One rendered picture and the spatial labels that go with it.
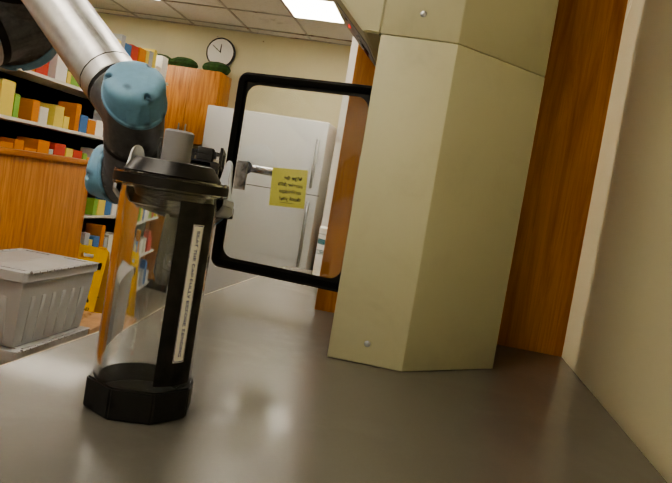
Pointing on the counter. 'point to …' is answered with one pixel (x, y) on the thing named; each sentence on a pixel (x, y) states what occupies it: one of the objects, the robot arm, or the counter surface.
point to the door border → (235, 167)
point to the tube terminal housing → (443, 172)
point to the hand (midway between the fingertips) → (170, 202)
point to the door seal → (232, 162)
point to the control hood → (362, 6)
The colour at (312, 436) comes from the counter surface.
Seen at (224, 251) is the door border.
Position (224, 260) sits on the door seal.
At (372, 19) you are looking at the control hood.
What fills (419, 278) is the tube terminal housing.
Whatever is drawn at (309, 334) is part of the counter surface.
